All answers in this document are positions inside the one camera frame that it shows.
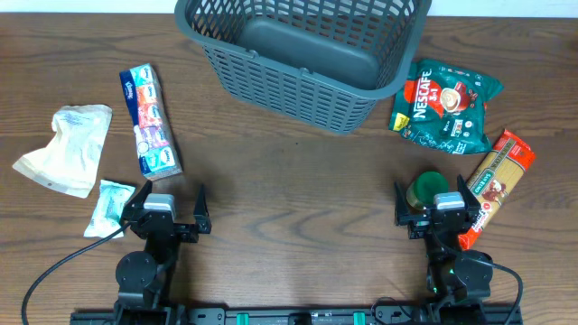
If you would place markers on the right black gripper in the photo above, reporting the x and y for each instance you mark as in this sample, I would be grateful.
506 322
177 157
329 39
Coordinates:
420 224

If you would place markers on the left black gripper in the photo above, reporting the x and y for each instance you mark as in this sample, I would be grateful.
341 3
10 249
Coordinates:
179 228

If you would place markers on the green lidded jar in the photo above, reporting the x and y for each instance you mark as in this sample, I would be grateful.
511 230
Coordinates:
422 190

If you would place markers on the Kleenex tissue multipack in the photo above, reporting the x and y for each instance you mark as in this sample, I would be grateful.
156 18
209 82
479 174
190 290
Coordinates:
154 144

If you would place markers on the red spaghetti pasta pack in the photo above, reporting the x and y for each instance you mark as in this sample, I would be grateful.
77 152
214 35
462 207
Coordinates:
495 178

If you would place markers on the green Nescafe coffee bag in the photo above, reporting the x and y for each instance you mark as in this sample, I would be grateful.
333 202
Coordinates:
443 107

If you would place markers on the grey plastic basket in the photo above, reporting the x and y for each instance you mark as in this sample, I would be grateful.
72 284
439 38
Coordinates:
324 62

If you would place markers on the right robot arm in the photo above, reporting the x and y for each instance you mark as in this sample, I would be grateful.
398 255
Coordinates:
457 278

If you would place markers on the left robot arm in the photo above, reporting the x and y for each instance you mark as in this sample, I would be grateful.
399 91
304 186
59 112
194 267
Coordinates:
144 277

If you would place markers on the small mint green packet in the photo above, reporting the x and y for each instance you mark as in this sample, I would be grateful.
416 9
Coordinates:
106 216

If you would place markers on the beige paper pouch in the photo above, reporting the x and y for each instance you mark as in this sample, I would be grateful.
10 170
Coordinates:
69 162

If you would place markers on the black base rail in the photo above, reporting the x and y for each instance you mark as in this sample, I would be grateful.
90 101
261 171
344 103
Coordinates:
379 315

